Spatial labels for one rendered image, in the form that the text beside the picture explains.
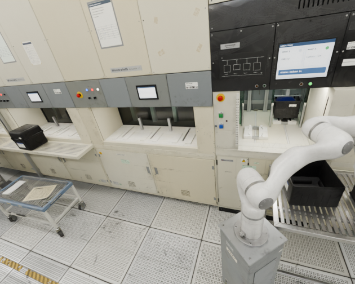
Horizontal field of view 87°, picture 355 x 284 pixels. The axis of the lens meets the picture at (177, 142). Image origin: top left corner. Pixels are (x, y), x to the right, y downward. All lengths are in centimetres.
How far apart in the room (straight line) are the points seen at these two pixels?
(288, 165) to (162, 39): 118
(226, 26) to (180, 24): 31
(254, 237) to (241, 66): 109
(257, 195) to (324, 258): 141
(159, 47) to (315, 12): 97
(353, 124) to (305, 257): 142
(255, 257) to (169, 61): 140
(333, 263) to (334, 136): 149
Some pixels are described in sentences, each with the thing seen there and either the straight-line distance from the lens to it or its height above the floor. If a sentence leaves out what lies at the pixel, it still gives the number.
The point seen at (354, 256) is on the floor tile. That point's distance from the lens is 240.
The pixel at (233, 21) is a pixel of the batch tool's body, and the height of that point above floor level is 184.
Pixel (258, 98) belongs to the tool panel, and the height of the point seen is 101.
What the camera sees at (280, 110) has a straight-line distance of 213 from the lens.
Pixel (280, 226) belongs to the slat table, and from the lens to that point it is 138.
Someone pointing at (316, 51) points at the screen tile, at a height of 162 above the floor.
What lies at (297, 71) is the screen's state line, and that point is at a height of 151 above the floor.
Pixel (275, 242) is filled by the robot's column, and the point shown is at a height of 76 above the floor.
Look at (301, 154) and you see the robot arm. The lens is 99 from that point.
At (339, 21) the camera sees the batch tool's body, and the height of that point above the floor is 176.
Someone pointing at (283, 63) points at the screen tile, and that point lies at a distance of 147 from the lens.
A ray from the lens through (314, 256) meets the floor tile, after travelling 226.
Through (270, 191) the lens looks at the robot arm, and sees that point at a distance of 96.
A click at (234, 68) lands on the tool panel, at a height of 156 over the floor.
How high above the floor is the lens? 186
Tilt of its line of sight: 31 degrees down
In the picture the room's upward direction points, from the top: 10 degrees counter-clockwise
